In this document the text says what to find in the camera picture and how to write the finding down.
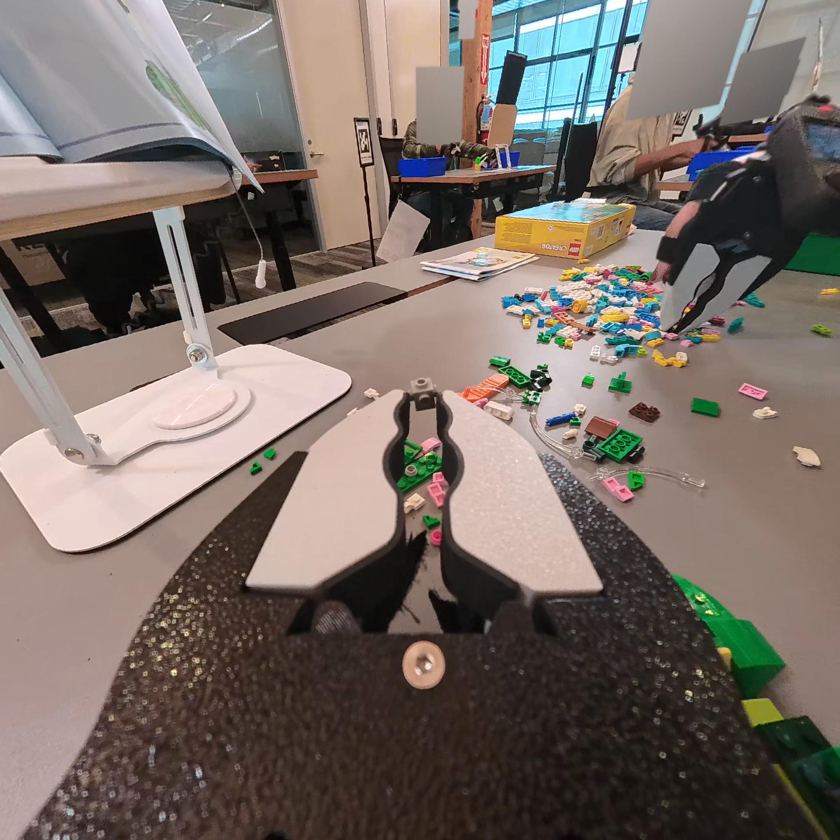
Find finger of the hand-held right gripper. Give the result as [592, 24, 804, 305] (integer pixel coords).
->
[658, 243, 723, 333]
[694, 253, 775, 329]

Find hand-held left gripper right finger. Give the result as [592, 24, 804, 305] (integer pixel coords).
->
[430, 390, 604, 634]

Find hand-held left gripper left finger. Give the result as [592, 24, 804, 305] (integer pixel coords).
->
[246, 390, 429, 634]

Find pile of colourful lego pieces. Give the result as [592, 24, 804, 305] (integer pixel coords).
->
[502, 262, 765, 368]

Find transparent curved lego rod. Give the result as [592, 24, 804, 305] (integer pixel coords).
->
[587, 465, 707, 490]
[528, 408, 586, 459]

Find wide green lego plate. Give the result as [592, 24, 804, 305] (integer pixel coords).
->
[597, 428, 645, 462]

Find yellow lego box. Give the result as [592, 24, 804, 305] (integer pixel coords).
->
[493, 201, 637, 259]

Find lego instruction booklets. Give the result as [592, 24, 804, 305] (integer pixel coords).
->
[420, 247, 541, 283]

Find green lego build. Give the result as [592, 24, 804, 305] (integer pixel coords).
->
[672, 574, 840, 840]

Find open lego instruction book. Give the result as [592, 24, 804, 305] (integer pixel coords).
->
[0, 0, 265, 194]

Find person's right hand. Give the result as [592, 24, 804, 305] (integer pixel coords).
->
[651, 196, 706, 286]

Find green plastic bin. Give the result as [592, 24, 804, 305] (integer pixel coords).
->
[782, 231, 840, 277]

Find green plate with grey stud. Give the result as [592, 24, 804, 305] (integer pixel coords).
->
[397, 451, 446, 494]

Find black office chair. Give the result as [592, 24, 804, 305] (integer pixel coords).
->
[562, 118, 599, 202]

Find white book stand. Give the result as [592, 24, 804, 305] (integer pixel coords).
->
[0, 154, 353, 553]

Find wooden background table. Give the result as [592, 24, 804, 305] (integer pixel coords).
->
[391, 164, 559, 240]

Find tan book stand board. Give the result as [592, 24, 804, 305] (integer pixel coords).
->
[488, 104, 520, 149]

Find black rectangular panel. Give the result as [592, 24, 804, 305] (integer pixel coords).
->
[495, 51, 529, 107]

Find white paper sheet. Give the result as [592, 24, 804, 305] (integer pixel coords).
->
[375, 200, 431, 263]

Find white door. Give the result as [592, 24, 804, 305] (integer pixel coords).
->
[276, 0, 368, 253]

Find white cable with plug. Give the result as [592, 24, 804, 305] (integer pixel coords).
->
[231, 172, 269, 290]

